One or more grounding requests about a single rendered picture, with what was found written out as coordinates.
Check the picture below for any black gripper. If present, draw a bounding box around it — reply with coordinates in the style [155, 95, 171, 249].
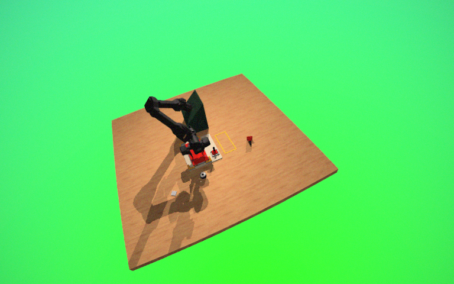
[180, 137, 210, 157]

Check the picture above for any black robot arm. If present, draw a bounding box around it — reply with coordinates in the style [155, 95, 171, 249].
[144, 96, 205, 154]

